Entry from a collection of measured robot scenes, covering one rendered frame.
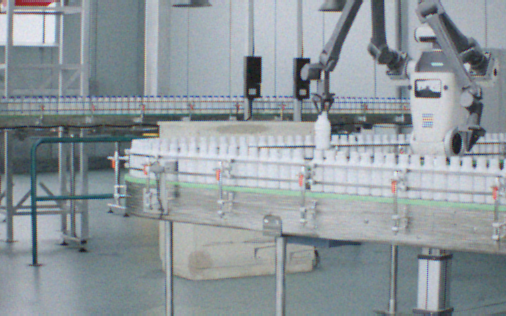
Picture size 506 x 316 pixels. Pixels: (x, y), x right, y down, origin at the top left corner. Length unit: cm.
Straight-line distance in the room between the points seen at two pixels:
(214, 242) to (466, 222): 469
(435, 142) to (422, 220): 76
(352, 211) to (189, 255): 429
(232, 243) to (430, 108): 402
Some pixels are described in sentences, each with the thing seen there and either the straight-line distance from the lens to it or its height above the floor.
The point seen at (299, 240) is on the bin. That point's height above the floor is 75.
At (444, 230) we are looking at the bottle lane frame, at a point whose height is 89.
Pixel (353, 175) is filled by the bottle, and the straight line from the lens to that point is 454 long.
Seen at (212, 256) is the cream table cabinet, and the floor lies 18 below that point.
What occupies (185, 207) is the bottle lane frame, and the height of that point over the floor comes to 89.
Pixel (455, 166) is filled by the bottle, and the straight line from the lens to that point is 428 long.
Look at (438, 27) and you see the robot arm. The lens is 455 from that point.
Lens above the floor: 138
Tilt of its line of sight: 3 degrees down
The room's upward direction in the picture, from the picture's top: straight up
